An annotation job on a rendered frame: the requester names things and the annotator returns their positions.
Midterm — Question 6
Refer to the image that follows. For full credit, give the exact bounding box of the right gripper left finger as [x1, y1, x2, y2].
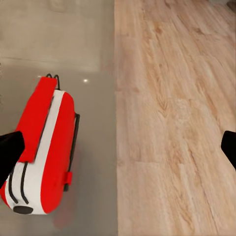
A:
[0, 131, 25, 189]

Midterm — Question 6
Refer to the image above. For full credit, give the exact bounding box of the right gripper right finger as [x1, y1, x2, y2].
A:
[221, 130, 236, 169]

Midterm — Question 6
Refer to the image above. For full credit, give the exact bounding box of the radio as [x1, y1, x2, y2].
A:
[0, 74, 80, 214]

